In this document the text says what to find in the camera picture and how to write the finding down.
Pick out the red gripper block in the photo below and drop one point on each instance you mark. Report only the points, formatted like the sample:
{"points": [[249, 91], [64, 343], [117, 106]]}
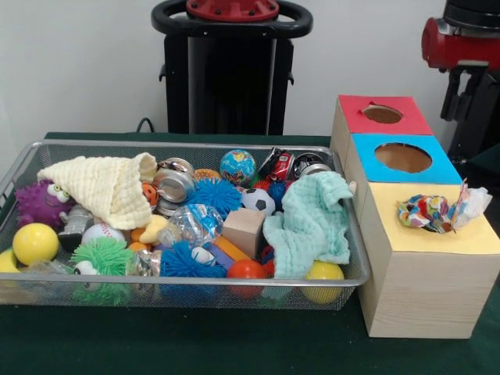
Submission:
{"points": [[461, 51]]}

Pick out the small multicolour knotted cloth toy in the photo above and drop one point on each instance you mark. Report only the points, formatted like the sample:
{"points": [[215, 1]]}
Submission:
{"points": [[430, 212]]}

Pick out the wooden box with three holes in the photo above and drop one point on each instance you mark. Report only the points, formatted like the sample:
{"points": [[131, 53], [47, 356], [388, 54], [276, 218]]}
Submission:
{"points": [[426, 281]]}

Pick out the shallow clear mesh bin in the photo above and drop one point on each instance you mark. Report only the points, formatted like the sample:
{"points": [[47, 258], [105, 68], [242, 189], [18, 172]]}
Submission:
{"points": [[234, 301]]}

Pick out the mint green cloth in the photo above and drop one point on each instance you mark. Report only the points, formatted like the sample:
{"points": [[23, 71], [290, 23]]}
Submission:
{"points": [[308, 223]]}

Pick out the small soccer ball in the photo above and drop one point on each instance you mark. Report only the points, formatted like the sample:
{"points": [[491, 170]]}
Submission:
{"points": [[258, 201]]}

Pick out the globe print ball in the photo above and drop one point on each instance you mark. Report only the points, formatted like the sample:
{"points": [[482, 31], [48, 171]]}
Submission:
{"points": [[237, 167]]}

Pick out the plain wooden block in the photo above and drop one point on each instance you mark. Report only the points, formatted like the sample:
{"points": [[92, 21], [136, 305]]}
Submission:
{"points": [[244, 230]]}

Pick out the blue spiky rubber ball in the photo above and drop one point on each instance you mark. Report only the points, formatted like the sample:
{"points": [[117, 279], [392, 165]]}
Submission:
{"points": [[215, 195]]}

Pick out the orange ball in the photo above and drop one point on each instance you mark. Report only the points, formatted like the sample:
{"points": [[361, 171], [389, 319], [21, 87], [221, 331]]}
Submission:
{"points": [[247, 270]]}

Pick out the dark green table cloth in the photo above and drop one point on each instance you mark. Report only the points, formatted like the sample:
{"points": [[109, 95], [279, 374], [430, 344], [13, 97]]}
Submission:
{"points": [[195, 344]]}

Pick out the cream knitted cloth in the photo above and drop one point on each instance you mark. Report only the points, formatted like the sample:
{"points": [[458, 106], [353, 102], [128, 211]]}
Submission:
{"points": [[101, 187]]}

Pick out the green fuzzy toy with eyes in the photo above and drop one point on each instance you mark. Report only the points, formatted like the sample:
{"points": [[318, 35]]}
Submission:
{"points": [[109, 258]]}

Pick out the purple spiky toy with eyes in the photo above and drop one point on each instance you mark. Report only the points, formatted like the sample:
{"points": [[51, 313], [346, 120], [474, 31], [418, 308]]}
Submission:
{"points": [[39, 205]]}

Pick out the yellow ball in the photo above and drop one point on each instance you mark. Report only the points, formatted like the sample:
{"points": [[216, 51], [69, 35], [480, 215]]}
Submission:
{"points": [[35, 244]]}

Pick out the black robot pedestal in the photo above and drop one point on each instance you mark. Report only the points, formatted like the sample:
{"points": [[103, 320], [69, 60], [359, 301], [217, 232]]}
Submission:
{"points": [[230, 78]]}

